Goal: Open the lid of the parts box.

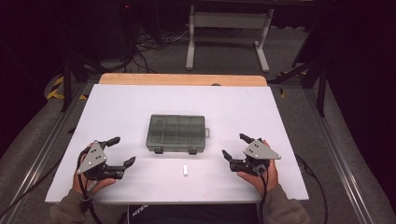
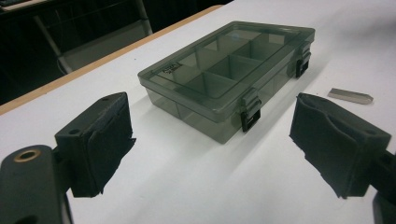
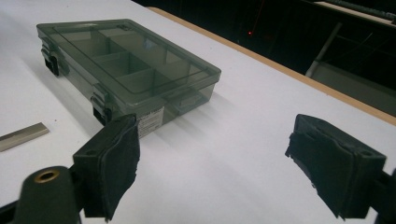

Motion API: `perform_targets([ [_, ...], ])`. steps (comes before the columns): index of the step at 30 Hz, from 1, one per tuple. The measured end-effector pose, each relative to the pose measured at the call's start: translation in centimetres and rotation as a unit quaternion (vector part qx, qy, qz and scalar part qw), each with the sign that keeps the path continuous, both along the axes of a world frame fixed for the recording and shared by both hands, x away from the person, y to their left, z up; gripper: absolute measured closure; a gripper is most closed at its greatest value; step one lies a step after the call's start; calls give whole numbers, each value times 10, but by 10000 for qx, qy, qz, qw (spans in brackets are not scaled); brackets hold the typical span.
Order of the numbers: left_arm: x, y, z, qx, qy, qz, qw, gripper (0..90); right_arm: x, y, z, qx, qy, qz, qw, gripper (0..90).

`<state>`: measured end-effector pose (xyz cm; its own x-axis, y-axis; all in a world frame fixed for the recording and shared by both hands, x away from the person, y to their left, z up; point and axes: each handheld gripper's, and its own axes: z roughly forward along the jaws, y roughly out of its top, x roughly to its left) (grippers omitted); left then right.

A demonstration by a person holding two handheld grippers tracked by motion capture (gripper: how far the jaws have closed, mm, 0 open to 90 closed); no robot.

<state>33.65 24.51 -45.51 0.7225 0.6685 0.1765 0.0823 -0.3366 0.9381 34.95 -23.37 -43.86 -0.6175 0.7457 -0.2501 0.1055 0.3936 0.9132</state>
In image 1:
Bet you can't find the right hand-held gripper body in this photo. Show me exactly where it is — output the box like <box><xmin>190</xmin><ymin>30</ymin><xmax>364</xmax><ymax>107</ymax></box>
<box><xmin>229</xmin><ymin>138</ymin><xmax>282</xmax><ymax>177</ymax></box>

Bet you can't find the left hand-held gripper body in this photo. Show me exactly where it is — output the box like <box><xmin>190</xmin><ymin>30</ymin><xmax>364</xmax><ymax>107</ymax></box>
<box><xmin>76</xmin><ymin>140</ymin><xmax>126</xmax><ymax>182</ymax></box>

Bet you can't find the grey transparent plastic storage box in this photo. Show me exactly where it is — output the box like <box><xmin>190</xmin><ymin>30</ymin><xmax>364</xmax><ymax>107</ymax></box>
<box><xmin>145</xmin><ymin>114</ymin><xmax>211</xmax><ymax>156</ymax></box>

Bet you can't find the person's left hand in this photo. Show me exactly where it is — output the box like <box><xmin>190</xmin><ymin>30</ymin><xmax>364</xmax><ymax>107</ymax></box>
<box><xmin>72</xmin><ymin>153</ymin><xmax>117</xmax><ymax>196</ymax></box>

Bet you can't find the person's right hand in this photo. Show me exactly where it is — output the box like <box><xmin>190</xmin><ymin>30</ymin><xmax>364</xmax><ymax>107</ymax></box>
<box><xmin>236</xmin><ymin>139</ymin><xmax>280</xmax><ymax>196</ymax></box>

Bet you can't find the person's black shirt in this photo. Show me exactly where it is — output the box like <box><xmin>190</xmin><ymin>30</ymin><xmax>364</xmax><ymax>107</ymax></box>
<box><xmin>125</xmin><ymin>203</ymin><xmax>262</xmax><ymax>224</ymax></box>

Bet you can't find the black metal stand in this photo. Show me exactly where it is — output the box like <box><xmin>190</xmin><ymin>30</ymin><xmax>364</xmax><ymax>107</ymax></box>
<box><xmin>60</xmin><ymin>55</ymin><xmax>105</xmax><ymax>113</ymax></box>
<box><xmin>267</xmin><ymin>58</ymin><xmax>329</xmax><ymax>119</ymax></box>

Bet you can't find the yellow and black floor tape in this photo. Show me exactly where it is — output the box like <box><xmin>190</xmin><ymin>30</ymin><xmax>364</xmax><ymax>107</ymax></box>
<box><xmin>46</xmin><ymin>76</ymin><xmax>89</xmax><ymax>102</ymax></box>

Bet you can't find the grey metal stand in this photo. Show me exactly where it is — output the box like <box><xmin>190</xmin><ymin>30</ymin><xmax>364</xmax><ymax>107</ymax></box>
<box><xmin>185</xmin><ymin>4</ymin><xmax>276</xmax><ymax>74</ymax></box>

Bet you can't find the right hand-held gripper cable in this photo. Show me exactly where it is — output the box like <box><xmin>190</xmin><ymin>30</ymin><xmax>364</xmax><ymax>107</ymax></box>
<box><xmin>256</xmin><ymin>163</ymin><xmax>271</xmax><ymax>224</ymax></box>

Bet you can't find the hand-held gripper cable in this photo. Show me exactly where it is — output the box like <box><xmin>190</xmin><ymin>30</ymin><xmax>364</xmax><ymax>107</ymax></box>
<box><xmin>76</xmin><ymin>147</ymin><xmax>105</xmax><ymax>224</ymax></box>
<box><xmin>256</xmin><ymin>163</ymin><xmax>271</xmax><ymax>224</ymax></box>

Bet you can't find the left hand-held gripper cable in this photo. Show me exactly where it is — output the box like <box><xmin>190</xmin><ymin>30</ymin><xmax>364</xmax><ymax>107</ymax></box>
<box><xmin>76</xmin><ymin>147</ymin><xmax>105</xmax><ymax>224</ymax></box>

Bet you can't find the aluminium rail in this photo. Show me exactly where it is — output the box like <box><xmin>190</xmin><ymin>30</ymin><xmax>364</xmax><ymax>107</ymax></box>
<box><xmin>0</xmin><ymin>82</ymin><xmax>95</xmax><ymax>224</ymax></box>
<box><xmin>302</xmin><ymin>88</ymin><xmax>379</xmax><ymax>224</ymax></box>

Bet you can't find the black cable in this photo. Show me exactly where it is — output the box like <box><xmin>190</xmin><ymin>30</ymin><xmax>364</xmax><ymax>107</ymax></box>
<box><xmin>0</xmin><ymin>158</ymin><xmax>64</xmax><ymax>218</ymax></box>
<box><xmin>293</xmin><ymin>153</ymin><xmax>330</xmax><ymax>224</ymax></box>

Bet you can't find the bundle of black floor cables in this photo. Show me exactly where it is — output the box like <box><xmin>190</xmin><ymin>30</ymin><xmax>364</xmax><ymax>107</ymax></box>
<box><xmin>123</xmin><ymin>27</ymin><xmax>191</xmax><ymax>75</ymax></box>

